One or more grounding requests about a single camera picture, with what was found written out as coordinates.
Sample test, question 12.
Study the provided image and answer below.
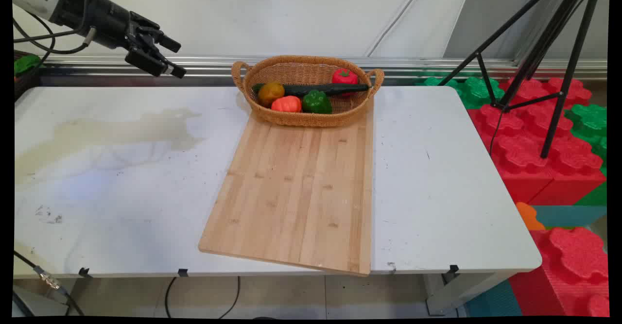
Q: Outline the dark green toy cucumber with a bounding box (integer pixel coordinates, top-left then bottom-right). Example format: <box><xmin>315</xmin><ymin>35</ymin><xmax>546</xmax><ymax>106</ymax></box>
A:
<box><xmin>252</xmin><ymin>83</ymin><xmax>373</xmax><ymax>98</ymax></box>

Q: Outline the aluminium wall rail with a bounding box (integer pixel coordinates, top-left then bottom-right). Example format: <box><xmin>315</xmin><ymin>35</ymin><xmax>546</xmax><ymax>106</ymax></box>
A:
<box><xmin>41</xmin><ymin>55</ymin><xmax>608</xmax><ymax>80</ymax></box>

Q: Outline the teal foam mat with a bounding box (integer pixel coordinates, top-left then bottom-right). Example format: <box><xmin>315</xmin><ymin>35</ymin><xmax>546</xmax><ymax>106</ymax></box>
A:
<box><xmin>464</xmin><ymin>280</ymin><xmax>523</xmax><ymax>318</ymax></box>

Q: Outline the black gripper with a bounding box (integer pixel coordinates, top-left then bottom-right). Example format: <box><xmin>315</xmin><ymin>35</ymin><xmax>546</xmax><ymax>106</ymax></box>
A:
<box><xmin>50</xmin><ymin>0</ymin><xmax>187</xmax><ymax>79</ymax></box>

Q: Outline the green foam piece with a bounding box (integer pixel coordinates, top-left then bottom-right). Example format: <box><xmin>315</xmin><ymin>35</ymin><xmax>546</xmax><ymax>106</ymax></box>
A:
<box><xmin>14</xmin><ymin>54</ymin><xmax>43</xmax><ymax>77</ymax></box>

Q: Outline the green toy bell pepper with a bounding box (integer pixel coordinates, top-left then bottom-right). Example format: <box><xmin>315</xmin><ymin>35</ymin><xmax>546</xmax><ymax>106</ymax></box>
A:
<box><xmin>302</xmin><ymin>90</ymin><xmax>333</xmax><ymax>115</ymax></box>

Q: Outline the bamboo cutting board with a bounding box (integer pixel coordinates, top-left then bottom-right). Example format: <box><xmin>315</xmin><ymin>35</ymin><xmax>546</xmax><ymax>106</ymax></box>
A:
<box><xmin>198</xmin><ymin>97</ymin><xmax>374</xmax><ymax>277</ymax></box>

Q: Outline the red toy bell pepper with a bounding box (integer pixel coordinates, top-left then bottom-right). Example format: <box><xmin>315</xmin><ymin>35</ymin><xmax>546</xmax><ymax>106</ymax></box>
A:
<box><xmin>331</xmin><ymin>68</ymin><xmax>359</xmax><ymax>85</ymax></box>

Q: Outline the grey table leg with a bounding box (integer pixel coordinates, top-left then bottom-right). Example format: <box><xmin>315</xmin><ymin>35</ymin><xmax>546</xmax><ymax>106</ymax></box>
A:
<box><xmin>424</xmin><ymin>272</ymin><xmax>507</xmax><ymax>316</ymax></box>

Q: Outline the yellow toy bell pepper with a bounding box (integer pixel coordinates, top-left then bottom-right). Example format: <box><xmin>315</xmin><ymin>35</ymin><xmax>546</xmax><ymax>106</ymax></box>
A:
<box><xmin>257</xmin><ymin>81</ymin><xmax>286</xmax><ymax>108</ymax></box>

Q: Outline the large red foam block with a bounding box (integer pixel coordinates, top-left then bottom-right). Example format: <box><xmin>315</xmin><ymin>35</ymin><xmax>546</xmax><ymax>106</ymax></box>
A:
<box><xmin>466</xmin><ymin>77</ymin><xmax>606</xmax><ymax>206</ymax></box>

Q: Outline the green foam block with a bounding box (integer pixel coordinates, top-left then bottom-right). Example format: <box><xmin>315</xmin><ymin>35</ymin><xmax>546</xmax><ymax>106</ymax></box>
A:
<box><xmin>564</xmin><ymin>103</ymin><xmax>608</xmax><ymax>175</ymax></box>
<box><xmin>415</xmin><ymin>75</ymin><xmax>506</xmax><ymax>110</ymax></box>

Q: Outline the black tripod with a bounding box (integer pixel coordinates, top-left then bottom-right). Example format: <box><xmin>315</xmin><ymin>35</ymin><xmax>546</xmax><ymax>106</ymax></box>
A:
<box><xmin>437</xmin><ymin>0</ymin><xmax>604</xmax><ymax>159</ymax></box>

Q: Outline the orange toy bell pepper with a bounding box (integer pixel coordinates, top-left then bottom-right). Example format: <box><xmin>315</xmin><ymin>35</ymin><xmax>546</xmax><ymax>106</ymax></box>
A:
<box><xmin>271</xmin><ymin>96</ymin><xmax>303</xmax><ymax>113</ymax></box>

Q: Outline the orange foam piece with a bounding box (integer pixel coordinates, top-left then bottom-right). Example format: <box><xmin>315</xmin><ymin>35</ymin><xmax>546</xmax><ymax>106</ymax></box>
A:
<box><xmin>516</xmin><ymin>202</ymin><xmax>546</xmax><ymax>231</ymax></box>

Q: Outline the black cable with metal connector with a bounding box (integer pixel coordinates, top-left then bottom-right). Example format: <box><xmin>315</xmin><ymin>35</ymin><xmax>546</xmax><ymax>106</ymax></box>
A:
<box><xmin>13</xmin><ymin>250</ymin><xmax>86</xmax><ymax>316</ymax></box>

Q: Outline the woven wicker basket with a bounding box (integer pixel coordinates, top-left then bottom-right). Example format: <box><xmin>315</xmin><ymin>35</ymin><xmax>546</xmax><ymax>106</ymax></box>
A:
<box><xmin>231</xmin><ymin>55</ymin><xmax>385</xmax><ymax>128</ymax></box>

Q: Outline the teal foam block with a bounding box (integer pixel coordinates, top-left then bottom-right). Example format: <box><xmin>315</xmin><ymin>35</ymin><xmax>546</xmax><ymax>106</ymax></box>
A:
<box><xmin>532</xmin><ymin>205</ymin><xmax>608</xmax><ymax>228</ymax></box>

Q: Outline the black cable under table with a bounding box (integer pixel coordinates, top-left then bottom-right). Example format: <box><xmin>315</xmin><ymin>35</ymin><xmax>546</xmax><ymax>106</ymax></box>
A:
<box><xmin>164</xmin><ymin>276</ymin><xmax>242</xmax><ymax>320</ymax></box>

